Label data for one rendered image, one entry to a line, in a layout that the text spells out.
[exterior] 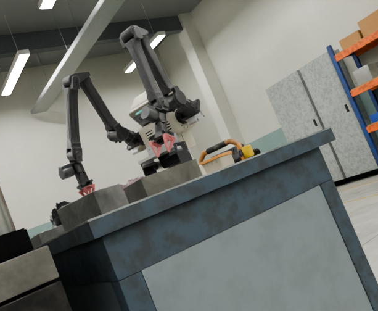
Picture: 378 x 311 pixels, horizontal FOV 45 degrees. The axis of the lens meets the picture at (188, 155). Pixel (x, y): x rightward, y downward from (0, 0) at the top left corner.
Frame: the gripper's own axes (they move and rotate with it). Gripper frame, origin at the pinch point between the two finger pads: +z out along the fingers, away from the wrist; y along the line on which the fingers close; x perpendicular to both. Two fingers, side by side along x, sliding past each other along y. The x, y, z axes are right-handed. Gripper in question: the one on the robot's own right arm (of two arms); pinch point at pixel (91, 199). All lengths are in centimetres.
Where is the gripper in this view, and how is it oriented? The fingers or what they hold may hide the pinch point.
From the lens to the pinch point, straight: 240.4
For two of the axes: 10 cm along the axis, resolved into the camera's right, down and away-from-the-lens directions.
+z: 4.2, 9.1, -0.7
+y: 4.6, -2.8, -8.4
